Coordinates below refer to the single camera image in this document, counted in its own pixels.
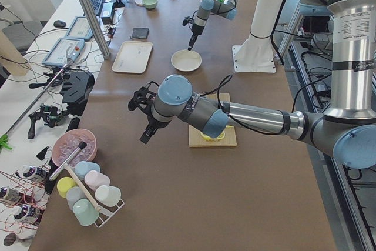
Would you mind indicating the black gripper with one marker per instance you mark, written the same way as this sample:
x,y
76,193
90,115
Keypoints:
x,y
195,30
151,123

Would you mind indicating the cream rabbit tray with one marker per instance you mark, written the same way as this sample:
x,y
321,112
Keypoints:
x,y
132,57

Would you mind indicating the white round plate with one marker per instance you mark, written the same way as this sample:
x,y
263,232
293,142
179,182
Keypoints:
x,y
186,61

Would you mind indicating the wooden cutting board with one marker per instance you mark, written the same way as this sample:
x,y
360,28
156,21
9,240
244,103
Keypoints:
x,y
197,139

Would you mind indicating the green bowl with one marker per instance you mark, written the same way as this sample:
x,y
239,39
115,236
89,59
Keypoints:
x,y
150,4

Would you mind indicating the grey folded cloth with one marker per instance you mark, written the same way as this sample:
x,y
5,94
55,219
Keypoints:
x,y
139,33

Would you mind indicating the black muddler in bowl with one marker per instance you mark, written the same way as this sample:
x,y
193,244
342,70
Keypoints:
x,y
80,147

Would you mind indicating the pink cup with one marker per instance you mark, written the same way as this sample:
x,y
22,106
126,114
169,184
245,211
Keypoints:
x,y
94,179

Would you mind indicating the white cup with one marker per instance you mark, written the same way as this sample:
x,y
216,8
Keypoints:
x,y
108,195

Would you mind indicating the blue cup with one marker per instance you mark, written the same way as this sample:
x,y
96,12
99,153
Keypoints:
x,y
83,167

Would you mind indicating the pink bowl with ice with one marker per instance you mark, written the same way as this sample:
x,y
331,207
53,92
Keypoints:
x,y
68,142

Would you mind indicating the white cup rack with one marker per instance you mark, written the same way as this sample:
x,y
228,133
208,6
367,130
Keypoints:
x,y
105,214

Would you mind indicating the grey cup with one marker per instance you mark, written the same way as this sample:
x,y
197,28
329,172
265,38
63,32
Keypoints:
x,y
73,195

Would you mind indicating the yellow cup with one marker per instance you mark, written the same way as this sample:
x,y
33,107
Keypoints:
x,y
64,184

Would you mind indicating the black keyboard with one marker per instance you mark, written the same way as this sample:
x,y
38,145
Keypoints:
x,y
97,6

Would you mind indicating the mint green cup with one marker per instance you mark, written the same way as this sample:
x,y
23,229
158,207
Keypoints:
x,y
85,212

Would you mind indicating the teach pendant upper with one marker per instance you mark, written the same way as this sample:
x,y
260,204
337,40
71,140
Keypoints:
x,y
64,49

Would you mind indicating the green reacher grabber tool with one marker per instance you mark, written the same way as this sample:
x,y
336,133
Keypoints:
x,y
67,64

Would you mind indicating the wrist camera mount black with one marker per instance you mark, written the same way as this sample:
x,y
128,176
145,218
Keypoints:
x,y
189,21

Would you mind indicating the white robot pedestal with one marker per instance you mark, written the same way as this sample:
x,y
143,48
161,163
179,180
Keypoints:
x,y
256,53

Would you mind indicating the aluminium frame post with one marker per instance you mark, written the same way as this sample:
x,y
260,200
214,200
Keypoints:
x,y
95,27

